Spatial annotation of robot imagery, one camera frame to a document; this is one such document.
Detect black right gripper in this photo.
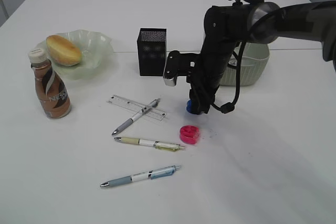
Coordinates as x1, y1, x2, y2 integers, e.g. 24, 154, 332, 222
186, 48, 234, 115

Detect blue pencil sharpener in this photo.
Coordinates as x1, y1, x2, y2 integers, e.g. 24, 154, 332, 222
186, 100, 193, 113

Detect pink pencil sharpener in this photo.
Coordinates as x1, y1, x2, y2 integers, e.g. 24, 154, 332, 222
180, 125, 200, 145

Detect clear plastic ruler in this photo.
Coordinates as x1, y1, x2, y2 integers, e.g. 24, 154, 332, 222
107, 95, 166, 121

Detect golden bread loaf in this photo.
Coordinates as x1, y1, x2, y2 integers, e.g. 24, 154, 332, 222
46, 35, 81, 67

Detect brown coffee drink bottle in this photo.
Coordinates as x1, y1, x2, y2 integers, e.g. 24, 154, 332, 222
28, 48, 71, 119

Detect large paper piece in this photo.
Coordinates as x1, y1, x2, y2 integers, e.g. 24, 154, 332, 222
228, 58, 237, 67

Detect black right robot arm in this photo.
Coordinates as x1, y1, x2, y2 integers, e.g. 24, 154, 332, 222
187, 1, 335, 114

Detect grey grip white pen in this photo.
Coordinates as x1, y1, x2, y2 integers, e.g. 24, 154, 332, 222
112, 98, 161, 136

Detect beige grip white pen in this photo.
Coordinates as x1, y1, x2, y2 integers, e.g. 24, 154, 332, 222
114, 137, 185, 152

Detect grey-green plastic basket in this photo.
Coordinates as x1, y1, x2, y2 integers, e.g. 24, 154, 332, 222
220, 43, 270, 86

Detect black mesh pen holder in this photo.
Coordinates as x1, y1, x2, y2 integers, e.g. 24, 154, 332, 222
137, 28, 166, 77

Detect blue grip white pen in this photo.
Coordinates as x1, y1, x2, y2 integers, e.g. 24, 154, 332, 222
100, 165, 181, 188

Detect pale green wavy glass bowl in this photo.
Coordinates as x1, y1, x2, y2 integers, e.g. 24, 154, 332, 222
51, 29, 114, 80

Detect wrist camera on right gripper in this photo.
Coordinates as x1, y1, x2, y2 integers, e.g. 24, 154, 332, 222
163, 50, 200, 87

